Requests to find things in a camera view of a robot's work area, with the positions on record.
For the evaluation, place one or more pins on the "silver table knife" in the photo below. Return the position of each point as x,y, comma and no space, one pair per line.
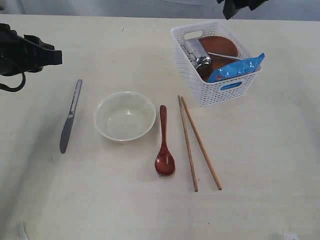
67,128

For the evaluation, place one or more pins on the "shiny steel cup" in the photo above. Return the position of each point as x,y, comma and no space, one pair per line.
197,55

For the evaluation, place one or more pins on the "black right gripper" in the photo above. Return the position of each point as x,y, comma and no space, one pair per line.
231,7

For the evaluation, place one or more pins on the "silver metal fork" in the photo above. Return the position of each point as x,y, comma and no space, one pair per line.
225,56

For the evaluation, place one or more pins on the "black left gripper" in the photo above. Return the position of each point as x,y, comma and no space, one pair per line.
27,53

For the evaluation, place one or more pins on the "wooden chopstick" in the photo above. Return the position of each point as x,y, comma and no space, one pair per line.
188,147
201,145

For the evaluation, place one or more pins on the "blue snack packet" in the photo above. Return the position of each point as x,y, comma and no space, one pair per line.
236,69

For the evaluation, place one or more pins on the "white ceramic bowl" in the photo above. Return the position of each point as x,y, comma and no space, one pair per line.
124,116

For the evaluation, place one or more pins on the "white plastic woven basket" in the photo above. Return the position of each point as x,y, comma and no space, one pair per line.
208,94

